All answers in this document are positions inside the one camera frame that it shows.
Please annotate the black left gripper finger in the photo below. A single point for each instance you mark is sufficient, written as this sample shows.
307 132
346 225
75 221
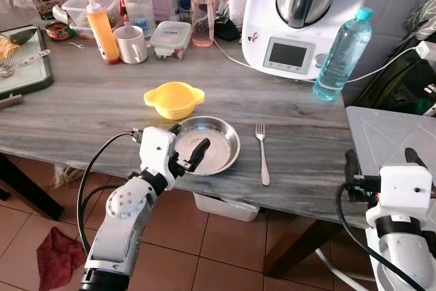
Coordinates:
199 155
175 129

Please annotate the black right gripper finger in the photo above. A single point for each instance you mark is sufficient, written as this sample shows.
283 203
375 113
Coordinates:
414 158
351 165

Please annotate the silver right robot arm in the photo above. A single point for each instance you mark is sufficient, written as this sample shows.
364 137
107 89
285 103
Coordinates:
402 257

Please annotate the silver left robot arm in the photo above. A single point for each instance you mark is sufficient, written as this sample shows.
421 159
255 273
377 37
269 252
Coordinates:
122 216

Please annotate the round steel plate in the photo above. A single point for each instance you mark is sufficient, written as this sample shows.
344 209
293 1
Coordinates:
218 142

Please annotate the yellow plastic bowl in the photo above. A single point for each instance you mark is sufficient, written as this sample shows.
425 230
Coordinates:
174 99

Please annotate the white plastic folding table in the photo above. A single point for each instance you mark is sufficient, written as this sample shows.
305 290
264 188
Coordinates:
392 131

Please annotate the white plastic storage box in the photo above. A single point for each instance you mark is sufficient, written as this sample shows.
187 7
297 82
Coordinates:
225 206

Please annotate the steel fork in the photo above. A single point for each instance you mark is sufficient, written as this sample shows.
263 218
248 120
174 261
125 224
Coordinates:
262 155

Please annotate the grey wooden table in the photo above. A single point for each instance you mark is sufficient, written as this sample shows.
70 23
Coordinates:
102 114

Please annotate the black fabric bag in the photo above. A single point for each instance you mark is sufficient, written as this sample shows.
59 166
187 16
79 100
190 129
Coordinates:
402 83

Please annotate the small clear lidded container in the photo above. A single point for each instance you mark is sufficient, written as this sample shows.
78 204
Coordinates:
170 39

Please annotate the white ceramic mug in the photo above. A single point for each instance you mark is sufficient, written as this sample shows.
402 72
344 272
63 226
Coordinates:
131 44

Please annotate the white power adapter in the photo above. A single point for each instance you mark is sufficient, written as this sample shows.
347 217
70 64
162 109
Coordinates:
426 50

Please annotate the clear water bottle blue cap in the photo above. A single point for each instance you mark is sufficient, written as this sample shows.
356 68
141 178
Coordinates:
340 56

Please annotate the pink clear bottle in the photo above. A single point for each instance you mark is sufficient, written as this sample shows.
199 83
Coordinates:
202 11

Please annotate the orange sauce squeeze bottle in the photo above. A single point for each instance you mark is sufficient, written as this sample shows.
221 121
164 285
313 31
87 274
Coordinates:
102 32

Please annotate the grey leaf print cushion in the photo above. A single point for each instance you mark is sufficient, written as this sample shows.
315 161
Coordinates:
424 13

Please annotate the white kitchen food processor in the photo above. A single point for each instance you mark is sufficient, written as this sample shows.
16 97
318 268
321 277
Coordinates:
300 28

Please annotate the small red tin can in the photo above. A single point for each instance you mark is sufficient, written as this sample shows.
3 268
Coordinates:
58 30

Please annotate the red cloth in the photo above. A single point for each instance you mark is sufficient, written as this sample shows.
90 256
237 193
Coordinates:
58 257

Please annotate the large clear plastic container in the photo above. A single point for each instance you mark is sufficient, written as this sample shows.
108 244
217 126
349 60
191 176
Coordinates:
82 6

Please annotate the dark green tray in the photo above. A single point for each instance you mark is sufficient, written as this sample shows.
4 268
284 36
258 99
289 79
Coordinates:
27 76

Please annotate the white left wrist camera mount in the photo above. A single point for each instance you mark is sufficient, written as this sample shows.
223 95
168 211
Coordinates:
158 148

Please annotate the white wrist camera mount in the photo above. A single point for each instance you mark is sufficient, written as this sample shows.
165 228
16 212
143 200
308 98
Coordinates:
405 192
158 148

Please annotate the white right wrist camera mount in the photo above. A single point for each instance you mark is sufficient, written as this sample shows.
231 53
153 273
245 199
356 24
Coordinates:
405 192

